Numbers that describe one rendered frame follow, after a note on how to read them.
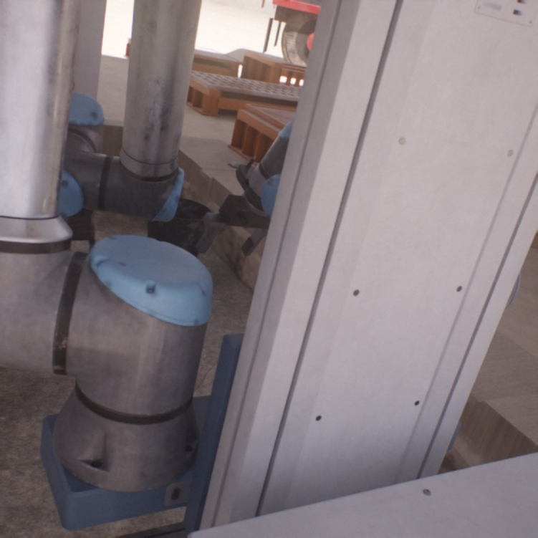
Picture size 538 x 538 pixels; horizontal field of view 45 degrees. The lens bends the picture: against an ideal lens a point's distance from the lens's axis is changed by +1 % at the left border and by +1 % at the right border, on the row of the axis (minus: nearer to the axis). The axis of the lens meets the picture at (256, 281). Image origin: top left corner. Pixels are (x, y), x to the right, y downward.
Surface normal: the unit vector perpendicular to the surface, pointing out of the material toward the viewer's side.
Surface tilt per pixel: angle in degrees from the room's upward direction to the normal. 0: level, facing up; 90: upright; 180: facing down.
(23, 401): 0
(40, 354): 105
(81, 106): 19
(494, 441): 90
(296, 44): 90
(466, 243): 90
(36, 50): 81
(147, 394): 90
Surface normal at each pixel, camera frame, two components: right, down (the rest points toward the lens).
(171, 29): 0.22, 0.73
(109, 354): 0.05, 0.47
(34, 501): 0.21, -0.90
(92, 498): 0.46, 0.44
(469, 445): -0.72, -0.34
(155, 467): 0.54, 0.11
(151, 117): -0.07, 0.70
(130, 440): 0.18, 0.09
